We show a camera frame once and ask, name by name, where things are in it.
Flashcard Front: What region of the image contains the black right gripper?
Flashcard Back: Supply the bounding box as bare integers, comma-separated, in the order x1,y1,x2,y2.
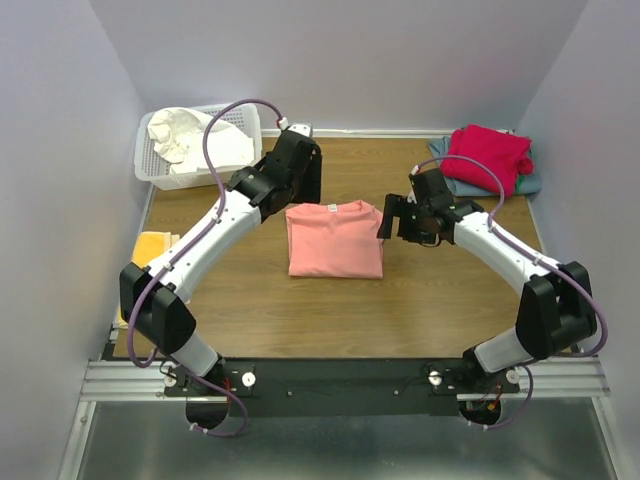
376,193,436,245

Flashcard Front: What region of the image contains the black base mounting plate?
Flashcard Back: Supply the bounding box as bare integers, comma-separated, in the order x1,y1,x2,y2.
164,357,521,420

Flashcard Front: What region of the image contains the folded yellow towel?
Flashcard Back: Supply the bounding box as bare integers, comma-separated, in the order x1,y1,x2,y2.
117,230,182,326

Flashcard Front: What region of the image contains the folded blue t shirt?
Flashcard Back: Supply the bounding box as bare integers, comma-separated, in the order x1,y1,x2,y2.
427,136,542,197

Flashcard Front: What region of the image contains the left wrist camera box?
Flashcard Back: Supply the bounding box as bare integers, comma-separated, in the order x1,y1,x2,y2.
288,123,313,138

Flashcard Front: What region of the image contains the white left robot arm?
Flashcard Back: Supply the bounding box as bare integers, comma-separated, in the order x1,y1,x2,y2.
119,124,322,395

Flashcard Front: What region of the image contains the folded green t shirt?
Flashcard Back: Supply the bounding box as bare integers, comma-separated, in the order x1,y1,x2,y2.
514,174,528,195

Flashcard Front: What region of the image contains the white cloth in basket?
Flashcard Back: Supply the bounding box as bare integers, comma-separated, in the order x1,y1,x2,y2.
147,107,255,176

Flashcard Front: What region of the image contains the pink t shirt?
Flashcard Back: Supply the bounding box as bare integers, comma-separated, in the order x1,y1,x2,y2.
285,200,383,279

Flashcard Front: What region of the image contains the folded red t shirt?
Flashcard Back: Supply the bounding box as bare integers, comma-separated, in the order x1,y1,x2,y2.
440,124,535,197

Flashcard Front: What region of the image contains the white plastic basket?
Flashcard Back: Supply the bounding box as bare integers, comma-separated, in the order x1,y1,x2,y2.
134,104,262,190

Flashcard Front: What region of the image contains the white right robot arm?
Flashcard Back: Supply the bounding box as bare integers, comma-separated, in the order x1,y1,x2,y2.
377,169,598,392

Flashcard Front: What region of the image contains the aluminium frame rail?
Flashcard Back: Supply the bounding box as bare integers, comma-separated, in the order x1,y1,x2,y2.
80,357,611,402

